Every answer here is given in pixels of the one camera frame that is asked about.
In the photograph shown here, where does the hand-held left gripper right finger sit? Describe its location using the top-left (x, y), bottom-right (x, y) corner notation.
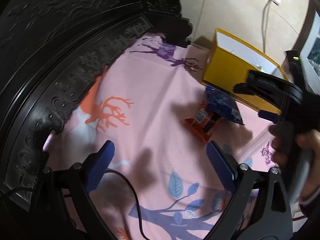
top-left (200, 140), bottom-right (294, 240)

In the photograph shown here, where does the white plug with cable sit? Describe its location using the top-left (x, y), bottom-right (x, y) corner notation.
top-left (261, 0), bottom-right (278, 53)

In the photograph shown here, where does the person's right hand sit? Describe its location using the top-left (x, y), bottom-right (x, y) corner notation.
top-left (269, 125), bottom-right (320, 167)

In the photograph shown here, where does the pink printed tablecloth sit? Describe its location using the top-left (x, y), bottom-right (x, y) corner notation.
top-left (42, 31), bottom-right (283, 240)

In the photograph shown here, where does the red snack bag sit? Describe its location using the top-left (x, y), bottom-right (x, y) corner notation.
top-left (184, 101), bottom-right (223, 144)

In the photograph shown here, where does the person's right forearm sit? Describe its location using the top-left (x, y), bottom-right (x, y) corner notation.
top-left (299, 155), bottom-right (320, 220)

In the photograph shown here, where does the black cable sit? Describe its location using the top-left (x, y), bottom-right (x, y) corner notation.
top-left (104, 169), bottom-right (150, 240)

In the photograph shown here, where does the dark carved wooden bench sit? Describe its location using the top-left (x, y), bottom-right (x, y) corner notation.
top-left (0, 0), bottom-right (193, 205)

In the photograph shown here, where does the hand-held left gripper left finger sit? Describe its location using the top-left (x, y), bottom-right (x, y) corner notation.
top-left (27, 140), bottom-right (118, 240)

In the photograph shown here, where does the blue snack bag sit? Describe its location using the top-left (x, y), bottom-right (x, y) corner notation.
top-left (205, 86), bottom-right (244, 125)

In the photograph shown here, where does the yellow cardboard box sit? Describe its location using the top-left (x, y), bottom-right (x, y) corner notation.
top-left (201, 27), bottom-right (290, 113)

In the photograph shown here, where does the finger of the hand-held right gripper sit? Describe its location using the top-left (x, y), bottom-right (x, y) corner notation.
top-left (258, 109), bottom-right (278, 122)
top-left (233, 70), bottom-right (298, 105)

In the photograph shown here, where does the framed lotus painting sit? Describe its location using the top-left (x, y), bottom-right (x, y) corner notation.
top-left (299, 10), bottom-right (320, 80)

